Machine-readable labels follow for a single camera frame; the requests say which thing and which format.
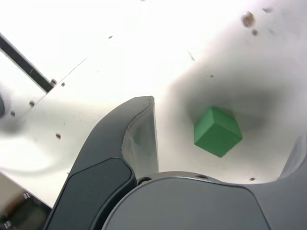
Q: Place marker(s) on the green cube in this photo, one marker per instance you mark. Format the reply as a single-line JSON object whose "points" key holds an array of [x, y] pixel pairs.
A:
{"points": [[216, 136]]}

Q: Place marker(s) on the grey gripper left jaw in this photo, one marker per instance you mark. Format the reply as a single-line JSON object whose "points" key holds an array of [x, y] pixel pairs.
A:
{"points": [[100, 148]]}

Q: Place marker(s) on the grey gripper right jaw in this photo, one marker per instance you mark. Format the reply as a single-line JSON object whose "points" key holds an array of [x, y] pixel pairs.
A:
{"points": [[192, 206]]}

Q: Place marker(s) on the black tape strip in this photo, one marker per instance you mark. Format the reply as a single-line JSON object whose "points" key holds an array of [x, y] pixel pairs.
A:
{"points": [[24, 63]]}

